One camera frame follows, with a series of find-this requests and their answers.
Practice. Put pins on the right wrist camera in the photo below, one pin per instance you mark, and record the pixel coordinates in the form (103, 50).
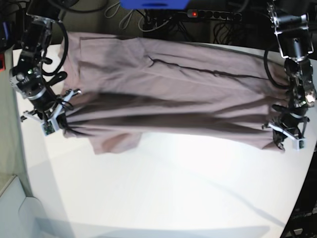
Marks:
(49, 127)

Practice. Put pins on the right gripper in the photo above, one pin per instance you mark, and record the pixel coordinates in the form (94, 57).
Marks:
(47, 106)

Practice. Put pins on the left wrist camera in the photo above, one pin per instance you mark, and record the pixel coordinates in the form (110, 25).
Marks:
(299, 143)

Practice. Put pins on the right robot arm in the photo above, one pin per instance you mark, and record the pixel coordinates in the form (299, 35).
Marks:
(28, 77)

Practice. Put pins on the blue box overhead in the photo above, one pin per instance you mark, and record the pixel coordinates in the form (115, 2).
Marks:
(154, 4)

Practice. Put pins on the mauve t-shirt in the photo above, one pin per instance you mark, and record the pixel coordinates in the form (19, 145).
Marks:
(135, 85)

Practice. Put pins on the red clamp at table edge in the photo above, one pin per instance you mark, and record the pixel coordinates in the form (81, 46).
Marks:
(2, 62)

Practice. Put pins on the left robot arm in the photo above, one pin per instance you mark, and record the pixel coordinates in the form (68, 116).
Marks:
(290, 21)

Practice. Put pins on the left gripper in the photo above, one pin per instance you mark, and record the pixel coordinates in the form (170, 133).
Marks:
(290, 123)

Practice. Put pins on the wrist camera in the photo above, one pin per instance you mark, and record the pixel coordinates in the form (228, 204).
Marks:
(299, 143)
(49, 127)

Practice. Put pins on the black power strip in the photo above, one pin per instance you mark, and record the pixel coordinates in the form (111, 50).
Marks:
(214, 15)

